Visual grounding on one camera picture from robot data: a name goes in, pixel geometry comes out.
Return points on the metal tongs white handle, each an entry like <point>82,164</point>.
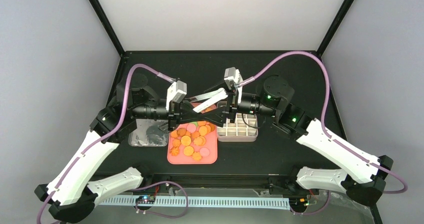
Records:
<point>204,101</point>

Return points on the light blue slotted cable duct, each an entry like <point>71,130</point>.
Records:
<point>199,202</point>

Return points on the pink cookie tray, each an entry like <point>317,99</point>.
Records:
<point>183,147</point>

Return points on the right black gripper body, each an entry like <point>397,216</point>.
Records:
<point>230,105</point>

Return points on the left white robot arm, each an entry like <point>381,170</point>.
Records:
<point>73,195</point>

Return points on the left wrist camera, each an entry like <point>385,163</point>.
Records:
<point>176,93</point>

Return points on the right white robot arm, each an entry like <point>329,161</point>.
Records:
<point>359,175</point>

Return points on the beige compartment box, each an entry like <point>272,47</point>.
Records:
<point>242,130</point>

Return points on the pink round cookie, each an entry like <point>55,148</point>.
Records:
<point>204,152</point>

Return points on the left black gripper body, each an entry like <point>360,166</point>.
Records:
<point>173,113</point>

